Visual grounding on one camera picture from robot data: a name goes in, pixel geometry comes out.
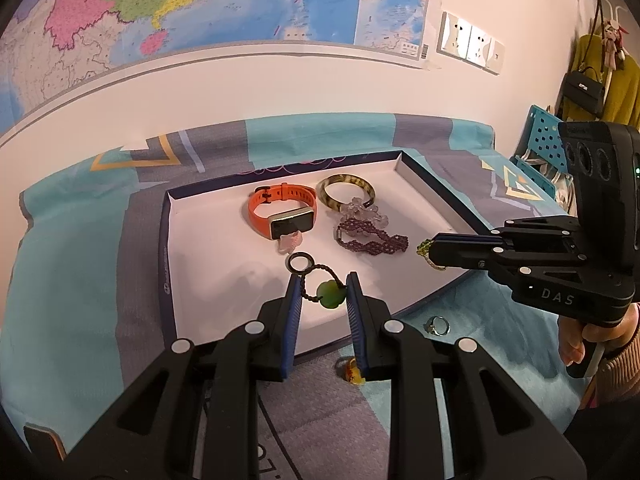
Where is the person's right forearm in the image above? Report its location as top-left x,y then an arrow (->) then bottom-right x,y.
592,334 -> 640,407

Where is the blue perforated plastic chair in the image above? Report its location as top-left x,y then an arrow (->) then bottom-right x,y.
515,105 -> 574,202

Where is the gold chain bracelet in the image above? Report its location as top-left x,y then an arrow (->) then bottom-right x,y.
417,240 -> 448,272

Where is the dark blue shallow box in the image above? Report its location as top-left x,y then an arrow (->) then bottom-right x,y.
157,149 -> 493,368

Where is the teal grey printed blanket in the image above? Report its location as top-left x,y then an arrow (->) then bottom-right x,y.
0,112 -> 597,480

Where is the wall map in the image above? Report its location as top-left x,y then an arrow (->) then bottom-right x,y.
0,0 -> 435,133

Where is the person's right hand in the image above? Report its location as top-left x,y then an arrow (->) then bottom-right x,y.
558,304 -> 640,367

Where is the pink bead bracelet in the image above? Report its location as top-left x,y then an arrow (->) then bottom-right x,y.
277,230 -> 305,254

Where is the yellow coat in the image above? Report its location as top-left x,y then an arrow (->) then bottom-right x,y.
570,34 -> 640,127

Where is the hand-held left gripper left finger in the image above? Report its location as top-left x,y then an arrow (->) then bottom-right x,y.
62,275 -> 303,480

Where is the clear crystal bracelet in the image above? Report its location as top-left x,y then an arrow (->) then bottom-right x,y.
340,197 -> 390,229

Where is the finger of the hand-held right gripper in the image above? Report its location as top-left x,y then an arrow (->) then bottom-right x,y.
489,214 -> 584,252
428,232 -> 587,274

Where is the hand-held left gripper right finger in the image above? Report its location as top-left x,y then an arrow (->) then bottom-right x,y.
345,271 -> 587,480

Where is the person's dark clothing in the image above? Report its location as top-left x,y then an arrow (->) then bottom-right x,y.
564,400 -> 640,480

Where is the amber ring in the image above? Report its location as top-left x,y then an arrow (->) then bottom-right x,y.
345,357 -> 367,386

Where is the orange smartwatch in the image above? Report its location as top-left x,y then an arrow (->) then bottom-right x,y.
248,182 -> 318,241

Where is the purple beaded bracelet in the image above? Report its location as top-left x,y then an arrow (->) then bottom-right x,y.
335,219 -> 409,256

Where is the tortoiseshell bangle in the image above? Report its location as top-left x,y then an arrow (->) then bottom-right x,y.
317,174 -> 377,211

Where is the pink hanging plush toy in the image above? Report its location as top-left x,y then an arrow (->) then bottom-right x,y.
600,20 -> 629,69

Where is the black handbag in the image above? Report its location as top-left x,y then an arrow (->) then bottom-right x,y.
560,67 -> 609,119

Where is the black cord green pendant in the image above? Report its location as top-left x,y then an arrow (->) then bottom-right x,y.
295,265 -> 349,309

